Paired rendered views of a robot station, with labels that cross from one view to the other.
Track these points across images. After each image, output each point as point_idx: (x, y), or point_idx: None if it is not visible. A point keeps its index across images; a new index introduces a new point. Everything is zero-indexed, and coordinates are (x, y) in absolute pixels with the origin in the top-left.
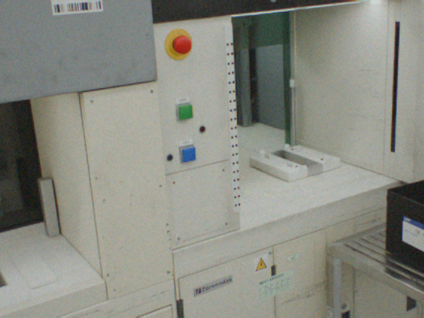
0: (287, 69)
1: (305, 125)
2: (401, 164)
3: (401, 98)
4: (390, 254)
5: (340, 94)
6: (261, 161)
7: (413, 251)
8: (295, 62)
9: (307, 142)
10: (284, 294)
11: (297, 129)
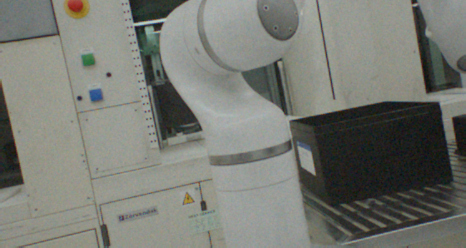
0: None
1: (294, 98)
2: (340, 109)
3: (327, 46)
4: (299, 185)
5: (303, 62)
6: None
7: (306, 174)
8: None
9: (298, 114)
10: (219, 230)
11: (293, 105)
